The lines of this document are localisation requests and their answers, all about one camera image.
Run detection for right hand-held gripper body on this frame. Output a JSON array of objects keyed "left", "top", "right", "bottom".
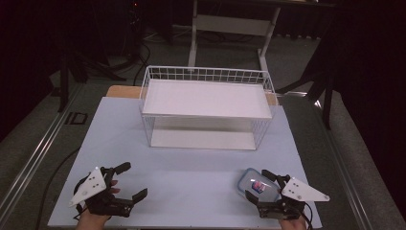
[{"left": 257, "top": 173, "right": 331, "bottom": 221}]

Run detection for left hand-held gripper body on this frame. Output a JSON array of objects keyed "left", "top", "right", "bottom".
[{"left": 68, "top": 166, "right": 136, "bottom": 219}]

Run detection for clear food container blue lid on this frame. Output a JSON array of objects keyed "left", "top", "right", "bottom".
[{"left": 237, "top": 167, "right": 283, "bottom": 204}]

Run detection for person's right hand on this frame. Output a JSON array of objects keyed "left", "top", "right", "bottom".
[{"left": 279, "top": 218, "right": 308, "bottom": 230}]

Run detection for person's left hand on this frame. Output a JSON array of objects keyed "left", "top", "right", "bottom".
[{"left": 76, "top": 179, "right": 122, "bottom": 230}]

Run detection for light blue table mat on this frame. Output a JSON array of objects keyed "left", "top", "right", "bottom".
[{"left": 47, "top": 97, "right": 324, "bottom": 230}]

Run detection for wooden table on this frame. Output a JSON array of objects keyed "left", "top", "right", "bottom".
[{"left": 105, "top": 84, "right": 280, "bottom": 107}]

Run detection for black stand legs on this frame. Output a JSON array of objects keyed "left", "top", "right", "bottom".
[
  {"left": 56, "top": 47, "right": 127, "bottom": 113},
  {"left": 275, "top": 62, "right": 335, "bottom": 130}
]

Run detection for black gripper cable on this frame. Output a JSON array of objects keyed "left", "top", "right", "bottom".
[
  {"left": 72, "top": 204, "right": 89, "bottom": 222},
  {"left": 302, "top": 202, "right": 316, "bottom": 230}
]

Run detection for black floor cable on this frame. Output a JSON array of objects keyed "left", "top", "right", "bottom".
[
  {"left": 34, "top": 147, "right": 81, "bottom": 230},
  {"left": 132, "top": 40, "right": 152, "bottom": 86}
]

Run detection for metal floor rail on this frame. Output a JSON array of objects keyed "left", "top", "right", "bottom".
[
  {"left": 313, "top": 99, "right": 375, "bottom": 230},
  {"left": 0, "top": 81, "right": 85, "bottom": 219}
]

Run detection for white wire shelf rack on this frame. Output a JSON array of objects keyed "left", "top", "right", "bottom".
[{"left": 139, "top": 64, "right": 278, "bottom": 151}]

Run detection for white desk frame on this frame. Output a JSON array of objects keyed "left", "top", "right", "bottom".
[{"left": 187, "top": 0, "right": 336, "bottom": 73}]

